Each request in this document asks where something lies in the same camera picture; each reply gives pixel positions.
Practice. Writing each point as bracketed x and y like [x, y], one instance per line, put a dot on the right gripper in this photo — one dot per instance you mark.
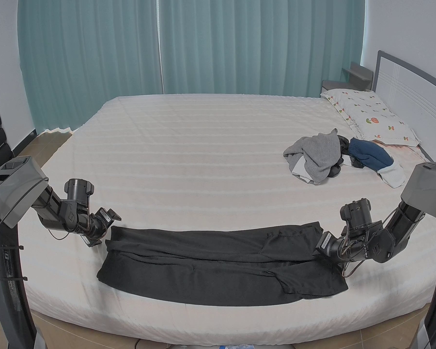
[332, 247]

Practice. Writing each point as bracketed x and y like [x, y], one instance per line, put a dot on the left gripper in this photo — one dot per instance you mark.
[98, 231]

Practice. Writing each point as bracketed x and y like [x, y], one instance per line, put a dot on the black T-shirt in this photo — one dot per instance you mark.
[203, 260]

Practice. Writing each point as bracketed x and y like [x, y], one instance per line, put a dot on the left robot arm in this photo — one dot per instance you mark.
[14, 191]

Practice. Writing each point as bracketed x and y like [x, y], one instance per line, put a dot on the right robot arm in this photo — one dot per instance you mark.
[421, 191]

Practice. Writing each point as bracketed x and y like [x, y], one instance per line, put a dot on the pile of clothes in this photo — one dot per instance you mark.
[319, 151]

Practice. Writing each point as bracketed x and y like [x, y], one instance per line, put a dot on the bed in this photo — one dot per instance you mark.
[203, 140]

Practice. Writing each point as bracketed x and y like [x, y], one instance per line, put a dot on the white printed pillow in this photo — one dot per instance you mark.
[374, 115]

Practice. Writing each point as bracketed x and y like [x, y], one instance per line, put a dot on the blue-green curtain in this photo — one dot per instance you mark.
[94, 49]
[258, 31]

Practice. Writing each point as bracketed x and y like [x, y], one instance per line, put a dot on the grey bedside table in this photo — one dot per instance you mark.
[359, 73]

